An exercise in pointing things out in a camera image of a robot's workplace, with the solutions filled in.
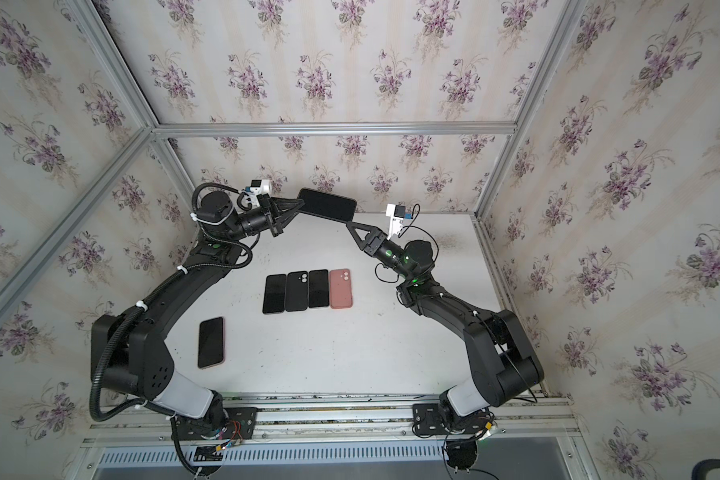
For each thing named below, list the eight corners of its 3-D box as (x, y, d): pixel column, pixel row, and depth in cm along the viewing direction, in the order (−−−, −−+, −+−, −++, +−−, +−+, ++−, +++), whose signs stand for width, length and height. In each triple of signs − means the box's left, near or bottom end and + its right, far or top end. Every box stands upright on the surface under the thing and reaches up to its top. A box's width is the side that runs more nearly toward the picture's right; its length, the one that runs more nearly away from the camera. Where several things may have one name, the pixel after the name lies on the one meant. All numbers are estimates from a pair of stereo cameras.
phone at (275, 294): (263, 314, 95) (262, 310, 93) (268, 278, 104) (266, 275, 102) (284, 312, 95) (283, 308, 94) (287, 277, 104) (286, 273, 102)
